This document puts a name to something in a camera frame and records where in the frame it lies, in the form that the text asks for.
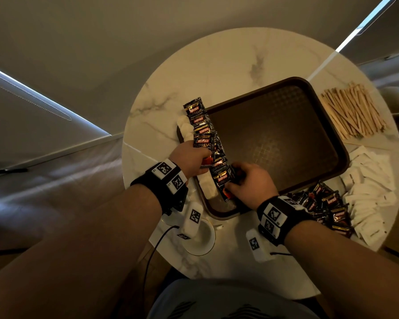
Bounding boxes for person's left hand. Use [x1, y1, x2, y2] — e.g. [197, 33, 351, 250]
[169, 140, 214, 183]

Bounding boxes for person's right hand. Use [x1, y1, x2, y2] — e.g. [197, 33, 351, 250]
[225, 162, 280, 211]

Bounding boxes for single black red coffee sachet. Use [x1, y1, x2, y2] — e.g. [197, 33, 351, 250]
[192, 132, 217, 167]
[212, 165, 237, 202]

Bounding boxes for person's right forearm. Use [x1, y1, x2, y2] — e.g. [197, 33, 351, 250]
[284, 218, 399, 319]

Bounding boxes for person's left forearm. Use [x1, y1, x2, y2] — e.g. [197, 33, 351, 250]
[0, 184, 163, 319]

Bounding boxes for row of white sachets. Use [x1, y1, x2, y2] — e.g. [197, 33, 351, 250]
[177, 114, 221, 200]

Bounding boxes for row of black coffee packets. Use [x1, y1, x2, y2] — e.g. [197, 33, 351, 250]
[182, 98, 231, 175]

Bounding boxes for black left wristband with markers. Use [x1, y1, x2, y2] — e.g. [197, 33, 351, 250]
[130, 159, 190, 216]

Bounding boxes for black wristband with markers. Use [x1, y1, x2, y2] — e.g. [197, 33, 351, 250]
[130, 159, 190, 216]
[257, 195, 315, 247]

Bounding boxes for white saucer with gold rim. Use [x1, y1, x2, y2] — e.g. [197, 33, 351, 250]
[177, 216, 217, 257]

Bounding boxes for black right wristband with markers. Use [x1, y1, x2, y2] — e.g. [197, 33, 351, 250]
[257, 195, 315, 247]

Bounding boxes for brown plastic tray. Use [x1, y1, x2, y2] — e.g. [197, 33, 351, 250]
[177, 76, 350, 220]

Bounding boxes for pile of black coffee packets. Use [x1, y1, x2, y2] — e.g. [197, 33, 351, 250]
[284, 181, 354, 238]

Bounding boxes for person's grey shorts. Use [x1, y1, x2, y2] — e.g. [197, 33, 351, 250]
[147, 279, 320, 319]

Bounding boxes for pile of white sachets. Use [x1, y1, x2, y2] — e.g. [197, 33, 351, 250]
[340, 145, 398, 247]

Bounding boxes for pile of wooden stir sticks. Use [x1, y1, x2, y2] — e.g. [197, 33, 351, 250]
[320, 82, 388, 140]

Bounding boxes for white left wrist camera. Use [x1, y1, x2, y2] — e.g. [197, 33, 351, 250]
[177, 202, 204, 240]

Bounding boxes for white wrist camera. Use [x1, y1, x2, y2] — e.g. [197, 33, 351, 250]
[177, 202, 204, 240]
[246, 228, 277, 263]

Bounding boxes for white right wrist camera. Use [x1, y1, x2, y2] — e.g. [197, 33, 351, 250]
[246, 228, 277, 263]

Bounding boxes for black left camera cable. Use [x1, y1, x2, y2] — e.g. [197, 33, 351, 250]
[142, 224, 181, 298]

